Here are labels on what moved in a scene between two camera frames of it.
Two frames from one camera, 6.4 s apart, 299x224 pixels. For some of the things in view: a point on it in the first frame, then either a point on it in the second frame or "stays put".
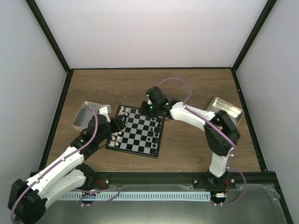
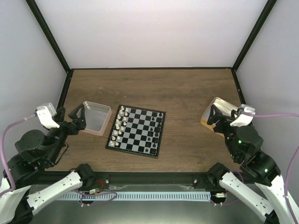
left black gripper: [118, 122] -> [69, 126]
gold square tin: [218, 104] stays put
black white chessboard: [142, 136] stays put
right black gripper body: [152, 111] -> [219, 128]
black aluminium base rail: [160, 180] stays put
